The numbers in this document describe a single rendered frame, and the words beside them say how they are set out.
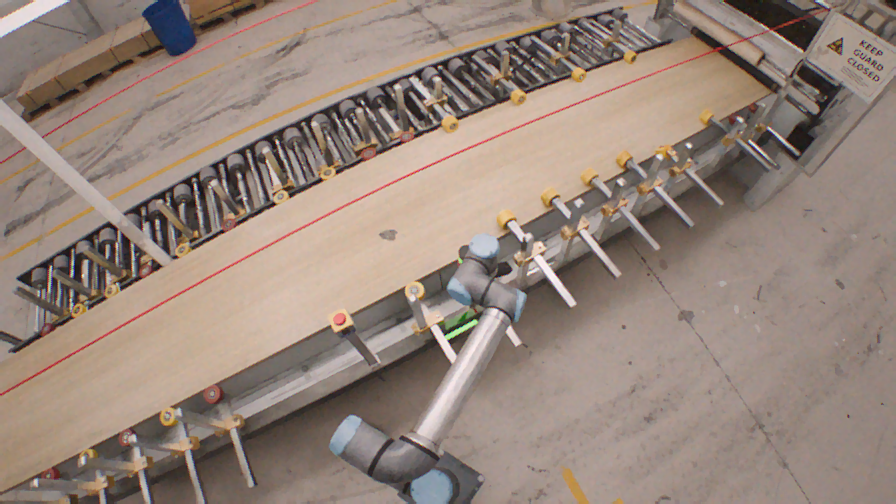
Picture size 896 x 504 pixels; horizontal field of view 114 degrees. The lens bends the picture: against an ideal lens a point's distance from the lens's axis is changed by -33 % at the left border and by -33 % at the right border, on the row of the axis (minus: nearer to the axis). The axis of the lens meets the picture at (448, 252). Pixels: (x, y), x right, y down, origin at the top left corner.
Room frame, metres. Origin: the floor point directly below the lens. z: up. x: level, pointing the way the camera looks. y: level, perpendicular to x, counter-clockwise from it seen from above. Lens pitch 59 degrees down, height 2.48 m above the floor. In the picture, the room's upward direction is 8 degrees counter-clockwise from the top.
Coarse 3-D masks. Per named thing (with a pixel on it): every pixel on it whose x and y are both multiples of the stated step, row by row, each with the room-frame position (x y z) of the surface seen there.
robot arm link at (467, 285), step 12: (468, 264) 0.61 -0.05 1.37; (480, 264) 0.60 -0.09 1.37; (456, 276) 0.58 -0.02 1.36; (468, 276) 0.57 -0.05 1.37; (480, 276) 0.56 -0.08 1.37; (456, 288) 0.53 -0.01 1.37; (468, 288) 0.53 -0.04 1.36; (480, 288) 0.52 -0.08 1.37; (456, 300) 0.53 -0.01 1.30; (468, 300) 0.50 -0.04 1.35
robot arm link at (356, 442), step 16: (352, 416) 0.18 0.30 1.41; (336, 432) 0.14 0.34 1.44; (352, 432) 0.13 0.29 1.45; (368, 432) 0.13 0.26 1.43; (336, 448) 0.10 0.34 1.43; (352, 448) 0.09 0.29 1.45; (368, 448) 0.09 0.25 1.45; (384, 448) 0.09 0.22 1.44; (352, 464) 0.06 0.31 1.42; (368, 464) 0.05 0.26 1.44
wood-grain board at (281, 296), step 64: (640, 64) 2.21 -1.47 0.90; (704, 64) 2.21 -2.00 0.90; (576, 128) 1.62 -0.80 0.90; (640, 128) 1.58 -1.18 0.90; (704, 128) 1.56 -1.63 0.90; (320, 192) 1.39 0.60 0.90; (384, 192) 1.32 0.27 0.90; (448, 192) 1.26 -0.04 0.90; (512, 192) 1.21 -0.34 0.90; (576, 192) 1.17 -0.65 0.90; (192, 256) 1.11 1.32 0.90; (256, 256) 1.05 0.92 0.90; (320, 256) 1.00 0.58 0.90; (384, 256) 0.96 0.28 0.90; (448, 256) 0.91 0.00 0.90; (192, 320) 0.75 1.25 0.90; (256, 320) 0.72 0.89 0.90; (320, 320) 0.69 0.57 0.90; (0, 384) 0.47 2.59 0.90; (64, 384) 0.46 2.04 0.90; (128, 384) 0.45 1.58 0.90; (192, 384) 0.44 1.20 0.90; (0, 448) 0.12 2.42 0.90; (64, 448) 0.14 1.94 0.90
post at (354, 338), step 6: (348, 336) 0.52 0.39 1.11; (354, 336) 0.53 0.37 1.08; (354, 342) 0.52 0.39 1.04; (360, 342) 0.53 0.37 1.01; (360, 348) 0.52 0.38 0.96; (366, 348) 0.53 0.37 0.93; (366, 354) 0.53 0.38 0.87; (372, 354) 0.53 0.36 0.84; (366, 360) 0.53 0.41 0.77; (372, 360) 0.53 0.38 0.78; (378, 360) 0.54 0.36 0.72; (372, 366) 0.52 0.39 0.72
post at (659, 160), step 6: (660, 156) 1.12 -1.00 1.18; (654, 162) 1.12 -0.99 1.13; (660, 162) 1.10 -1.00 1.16; (654, 168) 1.11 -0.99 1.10; (660, 168) 1.11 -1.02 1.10; (648, 174) 1.13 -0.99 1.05; (654, 174) 1.10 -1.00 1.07; (648, 180) 1.11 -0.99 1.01; (654, 180) 1.11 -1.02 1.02; (648, 186) 1.10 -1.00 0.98; (642, 198) 1.10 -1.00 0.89; (636, 204) 1.12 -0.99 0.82; (642, 204) 1.11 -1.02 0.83; (636, 210) 1.10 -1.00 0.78; (636, 216) 1.11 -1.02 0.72
